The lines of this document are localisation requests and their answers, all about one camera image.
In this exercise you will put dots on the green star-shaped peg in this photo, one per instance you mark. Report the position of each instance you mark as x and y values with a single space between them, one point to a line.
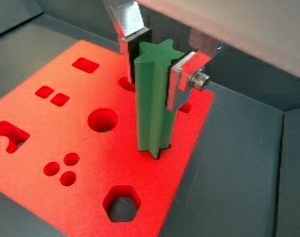
155 119

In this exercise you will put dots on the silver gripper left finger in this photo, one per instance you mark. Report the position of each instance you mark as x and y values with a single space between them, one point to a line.
126 18

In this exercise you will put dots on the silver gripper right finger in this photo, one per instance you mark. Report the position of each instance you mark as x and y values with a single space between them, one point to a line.
186 71

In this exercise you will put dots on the red shape-sorting board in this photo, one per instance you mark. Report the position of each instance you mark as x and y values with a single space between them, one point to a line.
70 164

